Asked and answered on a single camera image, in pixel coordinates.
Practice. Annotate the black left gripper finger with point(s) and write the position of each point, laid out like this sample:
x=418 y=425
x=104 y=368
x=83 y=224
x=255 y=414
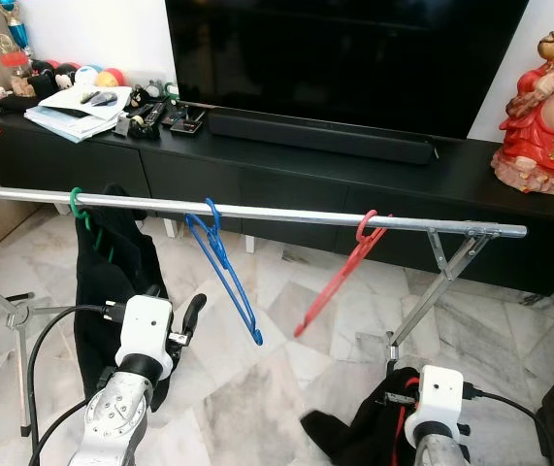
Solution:
x=195 y=313

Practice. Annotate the blue plastic hanger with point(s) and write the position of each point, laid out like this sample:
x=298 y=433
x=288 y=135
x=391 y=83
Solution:
x=254 y=330

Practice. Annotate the black garment with red stripes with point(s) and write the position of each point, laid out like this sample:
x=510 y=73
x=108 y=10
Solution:
x=354 y=437

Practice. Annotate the red plastic hanger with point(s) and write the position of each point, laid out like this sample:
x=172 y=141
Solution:
x=342 y=282

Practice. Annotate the green plastic hanger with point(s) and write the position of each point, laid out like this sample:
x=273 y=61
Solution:
x=75 y=204

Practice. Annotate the black t-shirt with logo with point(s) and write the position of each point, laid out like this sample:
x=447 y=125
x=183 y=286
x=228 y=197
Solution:
x=112 y=282

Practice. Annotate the silver metal clothes rack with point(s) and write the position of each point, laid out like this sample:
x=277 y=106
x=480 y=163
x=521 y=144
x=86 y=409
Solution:
x=286 y=214

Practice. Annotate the black TV cabinet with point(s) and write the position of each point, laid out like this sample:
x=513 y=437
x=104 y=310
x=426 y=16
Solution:
x=286 y=180

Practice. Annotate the small black box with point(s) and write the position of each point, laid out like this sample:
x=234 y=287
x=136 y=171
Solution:
x=187 y=121

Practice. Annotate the black tape dispenser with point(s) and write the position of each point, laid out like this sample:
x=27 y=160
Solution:
x=146 y=124

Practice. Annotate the black soundbar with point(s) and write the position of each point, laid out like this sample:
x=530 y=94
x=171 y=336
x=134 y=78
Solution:
x=320 y=136

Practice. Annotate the stack of white papers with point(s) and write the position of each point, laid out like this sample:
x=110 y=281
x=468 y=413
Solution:
x=73 y=121

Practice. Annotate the small dark gadget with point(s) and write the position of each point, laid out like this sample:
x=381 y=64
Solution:
x=104 y=98

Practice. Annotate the yellow and red ball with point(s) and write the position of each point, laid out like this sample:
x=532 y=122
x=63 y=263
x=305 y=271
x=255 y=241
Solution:
x=112 y=78

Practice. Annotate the white and blue ball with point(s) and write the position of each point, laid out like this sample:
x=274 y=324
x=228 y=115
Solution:
x=87 y=76

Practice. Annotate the black and white plush toy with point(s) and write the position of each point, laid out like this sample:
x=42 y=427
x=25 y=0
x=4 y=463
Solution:
x=63 y=75

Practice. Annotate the red laughing Buddha statue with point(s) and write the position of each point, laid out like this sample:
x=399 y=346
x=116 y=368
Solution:
x=548 y=126

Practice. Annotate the large black television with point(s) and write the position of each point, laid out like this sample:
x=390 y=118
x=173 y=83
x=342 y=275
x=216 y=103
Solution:
x=344 y=58

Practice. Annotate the jar with red lid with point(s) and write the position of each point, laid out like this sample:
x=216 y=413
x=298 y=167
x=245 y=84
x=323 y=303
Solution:
x=15 y=60

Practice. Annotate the blue and gold trophy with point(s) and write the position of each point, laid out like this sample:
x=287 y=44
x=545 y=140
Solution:
x=19 y=34

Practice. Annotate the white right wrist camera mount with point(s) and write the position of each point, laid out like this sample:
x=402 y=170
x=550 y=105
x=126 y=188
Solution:
x=437 y=393

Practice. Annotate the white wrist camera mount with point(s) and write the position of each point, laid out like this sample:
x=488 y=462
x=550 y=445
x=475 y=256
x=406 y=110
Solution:
x=146 y=330
x=437 y=393

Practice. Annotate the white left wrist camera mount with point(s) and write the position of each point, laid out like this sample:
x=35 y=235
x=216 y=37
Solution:
x=146 y=330

